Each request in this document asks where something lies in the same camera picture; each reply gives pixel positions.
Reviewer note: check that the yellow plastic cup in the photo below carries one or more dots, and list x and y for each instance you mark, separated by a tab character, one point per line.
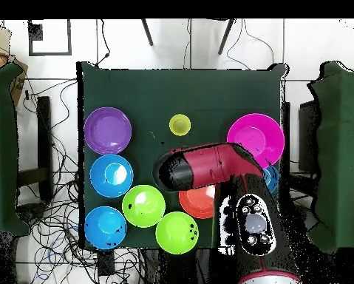
180	124

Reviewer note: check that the large orange-red bowl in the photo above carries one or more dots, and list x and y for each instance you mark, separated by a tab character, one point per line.
197	202

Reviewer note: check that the green bowl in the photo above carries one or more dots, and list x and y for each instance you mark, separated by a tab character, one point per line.
177	232
143	206

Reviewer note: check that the dark green tablecloth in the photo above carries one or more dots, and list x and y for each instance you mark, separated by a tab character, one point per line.
179	91

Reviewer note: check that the large blue bowl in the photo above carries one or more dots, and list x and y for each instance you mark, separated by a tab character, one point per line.
105	227
111	175

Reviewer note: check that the purple bowl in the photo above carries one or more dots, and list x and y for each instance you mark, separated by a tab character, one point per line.
108	130

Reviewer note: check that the large pink bowl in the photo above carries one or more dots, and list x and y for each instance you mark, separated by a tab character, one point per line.
253	133

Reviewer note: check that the small blue bowl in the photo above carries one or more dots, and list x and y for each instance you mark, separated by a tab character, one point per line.
272	179

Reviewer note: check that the black tripod leg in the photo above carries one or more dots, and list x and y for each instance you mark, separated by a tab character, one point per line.
147	32
226	37

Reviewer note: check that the black box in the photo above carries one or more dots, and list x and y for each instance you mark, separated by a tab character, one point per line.
308	136

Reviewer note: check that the long black bar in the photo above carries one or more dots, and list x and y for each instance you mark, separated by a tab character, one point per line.
45	133

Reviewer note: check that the black stand with knob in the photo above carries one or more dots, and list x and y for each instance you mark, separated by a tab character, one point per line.
31	213

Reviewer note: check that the green covered side table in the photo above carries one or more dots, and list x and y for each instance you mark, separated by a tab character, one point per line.
339	148
2	148

